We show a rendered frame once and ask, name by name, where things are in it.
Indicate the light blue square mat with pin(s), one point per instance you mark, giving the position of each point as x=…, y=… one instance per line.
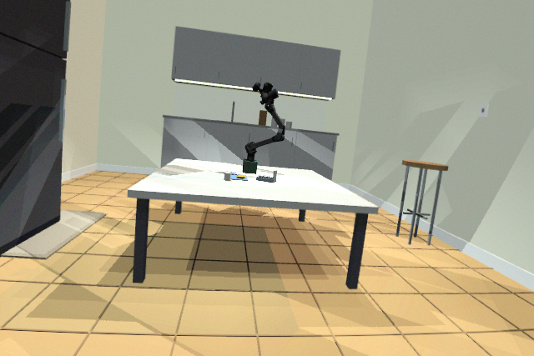
x=236, y=178

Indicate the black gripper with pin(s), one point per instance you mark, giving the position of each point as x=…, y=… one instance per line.
x=256, y=87

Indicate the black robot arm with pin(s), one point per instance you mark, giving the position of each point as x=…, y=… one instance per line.
x=268, y=100

